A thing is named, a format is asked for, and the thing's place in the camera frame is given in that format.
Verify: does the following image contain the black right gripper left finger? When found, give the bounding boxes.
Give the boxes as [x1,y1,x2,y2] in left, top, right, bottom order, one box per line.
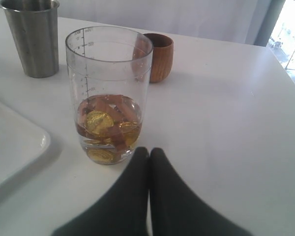
[52,147,149,236]

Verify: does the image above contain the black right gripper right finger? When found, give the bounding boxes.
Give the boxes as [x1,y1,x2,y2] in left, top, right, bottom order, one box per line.
[149,148,251,236]

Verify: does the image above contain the chocolate pieces and gold coins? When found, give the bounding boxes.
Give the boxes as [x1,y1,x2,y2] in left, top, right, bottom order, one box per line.
[75,94,143,165]

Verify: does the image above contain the brown wooden cup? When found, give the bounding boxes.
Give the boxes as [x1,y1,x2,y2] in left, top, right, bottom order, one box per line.
[132,33,174,83]

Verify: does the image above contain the stainless steel cup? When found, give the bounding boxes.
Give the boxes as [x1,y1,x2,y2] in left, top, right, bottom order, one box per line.
[0,0,59,78]

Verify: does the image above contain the clear shaker cup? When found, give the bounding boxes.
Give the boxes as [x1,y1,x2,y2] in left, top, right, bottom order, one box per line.
[64,26,154,166]

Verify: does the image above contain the white plastic tray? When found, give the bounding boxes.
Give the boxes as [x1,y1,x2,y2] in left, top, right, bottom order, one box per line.
[0,102,51,187]

